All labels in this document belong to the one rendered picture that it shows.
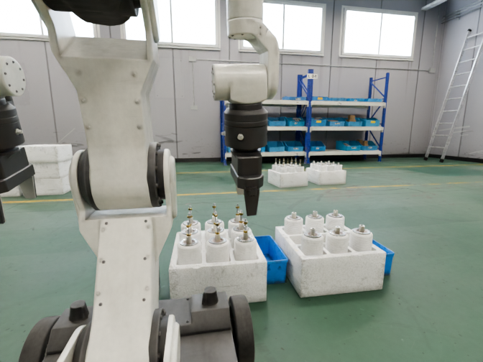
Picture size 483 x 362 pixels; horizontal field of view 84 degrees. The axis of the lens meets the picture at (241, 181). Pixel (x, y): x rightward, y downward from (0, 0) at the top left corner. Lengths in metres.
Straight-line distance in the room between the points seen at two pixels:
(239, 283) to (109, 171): 0.77
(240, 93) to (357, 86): 6.98
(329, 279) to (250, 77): 0.97
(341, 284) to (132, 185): 1.01
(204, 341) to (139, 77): 0.64
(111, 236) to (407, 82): 8.06
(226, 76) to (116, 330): 0.49
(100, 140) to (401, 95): 7.89
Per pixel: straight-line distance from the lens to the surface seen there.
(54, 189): 3.62
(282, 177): 3.35
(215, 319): 0.83
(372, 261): 1.34
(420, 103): 8.55
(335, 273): 1.28
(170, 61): 6.34
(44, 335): 0.93
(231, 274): 1.13
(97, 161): 0.56
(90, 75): 0.54
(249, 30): 0.52
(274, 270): 1.30
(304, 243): 1.22
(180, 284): 1.15
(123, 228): 0.60
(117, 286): 0.59
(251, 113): 0.51
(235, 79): 0.51
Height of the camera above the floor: 0.70
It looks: 11 degrees down
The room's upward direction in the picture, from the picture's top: straight up
